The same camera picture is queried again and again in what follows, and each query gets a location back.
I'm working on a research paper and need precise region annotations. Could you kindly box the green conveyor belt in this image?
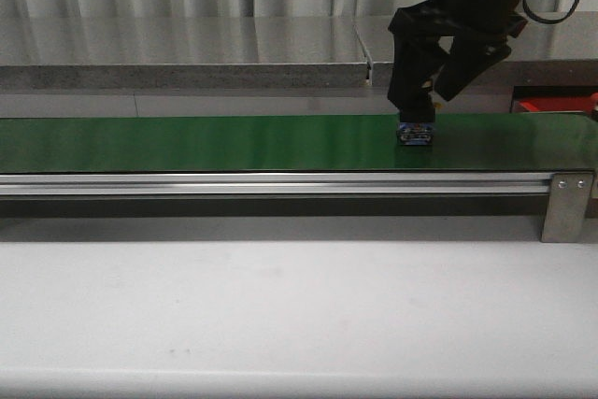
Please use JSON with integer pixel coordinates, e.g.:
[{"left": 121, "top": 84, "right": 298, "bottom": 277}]
[{"left": 1, "top": 113, "right": 597, "bottom": 174}]

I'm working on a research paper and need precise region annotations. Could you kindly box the steel conveyor support bracket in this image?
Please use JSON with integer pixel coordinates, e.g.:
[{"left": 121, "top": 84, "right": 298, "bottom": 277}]
[{"left": 541, "top": 172, "right": 594, "bottom": 243}]

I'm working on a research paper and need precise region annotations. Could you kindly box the red plastic tray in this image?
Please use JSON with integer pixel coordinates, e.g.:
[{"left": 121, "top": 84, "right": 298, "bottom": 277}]
[{"left": 516, "top": 96, "right": 593, "bottom": 115}]

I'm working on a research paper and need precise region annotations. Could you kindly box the grey stone counter slab right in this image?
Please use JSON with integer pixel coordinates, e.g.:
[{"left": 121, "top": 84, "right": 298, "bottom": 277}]
[{"left": 355, "top": 11, "right": 597, "bottom": 93}]

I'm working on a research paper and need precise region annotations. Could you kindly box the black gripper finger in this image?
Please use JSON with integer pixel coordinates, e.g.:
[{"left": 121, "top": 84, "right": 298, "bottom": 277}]
[
  {"left": 434, "top": 37, "right": 511, "bottom": 101},
  {"left": 387, "top": 35, "right": 449, "bottom": 112}
]

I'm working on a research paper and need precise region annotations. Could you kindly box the aluminium conveyor side rail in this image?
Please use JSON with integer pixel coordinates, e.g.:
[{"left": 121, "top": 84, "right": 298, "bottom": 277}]
[{"left": 1, "top": 172, "right": 553, "bottom": 196}]

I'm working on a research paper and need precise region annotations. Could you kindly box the grey stone counter slab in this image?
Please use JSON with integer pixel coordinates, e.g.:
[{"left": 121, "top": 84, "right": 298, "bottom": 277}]
[
  {"left": 1, "top": 17, "right": 369, "bottom": 91},
  {"left": 355, "top": 11, "right": 597, "bottom": 93}
]

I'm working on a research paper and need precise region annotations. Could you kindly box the grey stone counter slab left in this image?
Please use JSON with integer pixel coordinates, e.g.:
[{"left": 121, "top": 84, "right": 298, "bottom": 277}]
[{"left": 1, "top": 17, "right": 369, "bottom": 91}]

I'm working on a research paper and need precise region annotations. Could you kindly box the red mushroom push button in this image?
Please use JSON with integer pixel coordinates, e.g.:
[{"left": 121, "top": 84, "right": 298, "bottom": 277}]
[
  {"left": 591, "top": 93, "right": 598, "bottom": 121},
  {"left": 396, "top": 92, "right": 436, "bottom": 146}
]

